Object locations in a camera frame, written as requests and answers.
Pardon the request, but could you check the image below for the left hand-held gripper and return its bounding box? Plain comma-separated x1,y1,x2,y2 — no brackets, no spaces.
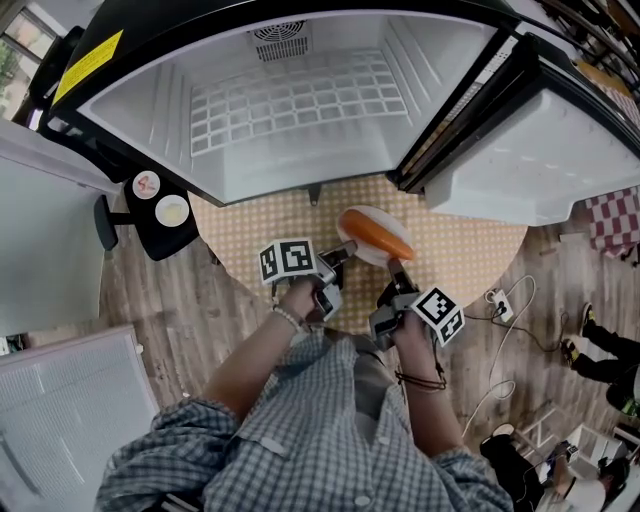
258,238,359,324

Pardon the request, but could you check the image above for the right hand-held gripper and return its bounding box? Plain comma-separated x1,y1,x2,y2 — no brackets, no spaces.
368,257,466,351

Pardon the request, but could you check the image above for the orange carrot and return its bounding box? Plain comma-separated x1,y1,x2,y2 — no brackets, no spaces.
339,209,416,261

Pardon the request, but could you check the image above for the white oval plate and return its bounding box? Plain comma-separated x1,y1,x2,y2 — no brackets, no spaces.
335,204,415,266

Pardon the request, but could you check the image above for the black mini fridge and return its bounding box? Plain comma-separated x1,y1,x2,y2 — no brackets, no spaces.
37,0,640,226

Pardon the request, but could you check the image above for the person's right forearm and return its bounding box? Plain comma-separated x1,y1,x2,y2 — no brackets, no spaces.
397,372,466,456

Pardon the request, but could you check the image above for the person's left forearm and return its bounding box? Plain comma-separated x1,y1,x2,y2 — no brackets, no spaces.
202,312,301,421

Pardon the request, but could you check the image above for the small plate with pale food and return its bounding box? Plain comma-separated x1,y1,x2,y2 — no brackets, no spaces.
154,194,191,227

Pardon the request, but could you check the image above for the person's left hand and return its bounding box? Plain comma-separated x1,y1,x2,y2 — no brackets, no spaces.
277,279,319,329

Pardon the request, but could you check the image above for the person's right hand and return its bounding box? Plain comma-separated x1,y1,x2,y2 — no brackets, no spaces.
394,312,441,374

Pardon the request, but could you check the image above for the white power strip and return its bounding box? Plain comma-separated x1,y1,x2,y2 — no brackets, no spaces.
487,288,515,324

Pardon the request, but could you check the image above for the black office chair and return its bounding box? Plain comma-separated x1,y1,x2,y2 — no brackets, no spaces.
27,24,201,262

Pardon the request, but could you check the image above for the person's checked shirt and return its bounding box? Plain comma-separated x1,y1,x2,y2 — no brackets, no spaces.
94,329,516,512

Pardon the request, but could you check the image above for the small plate with red print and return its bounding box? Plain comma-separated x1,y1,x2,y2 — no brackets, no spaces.
132,170,162,200

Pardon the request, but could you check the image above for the red checked cloth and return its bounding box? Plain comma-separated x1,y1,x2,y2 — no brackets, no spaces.
584,187,640,259

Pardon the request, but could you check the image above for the white ribbed panel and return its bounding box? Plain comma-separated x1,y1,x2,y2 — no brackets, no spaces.
0,324,161,512

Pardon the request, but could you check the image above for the white bead bracelet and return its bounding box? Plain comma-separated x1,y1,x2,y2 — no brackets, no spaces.
271,304,311,335

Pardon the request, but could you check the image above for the dark cord bracelet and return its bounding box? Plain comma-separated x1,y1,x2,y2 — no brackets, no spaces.
393,339,449,394

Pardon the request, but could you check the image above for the black cable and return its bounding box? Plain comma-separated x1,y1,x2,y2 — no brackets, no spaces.
464,299,571,354

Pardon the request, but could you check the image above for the white wire fridge shelf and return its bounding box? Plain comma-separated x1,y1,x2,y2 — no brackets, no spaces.
189,47,409,159

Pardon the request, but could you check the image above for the white cable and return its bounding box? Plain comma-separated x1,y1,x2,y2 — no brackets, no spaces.
459,273,537,441

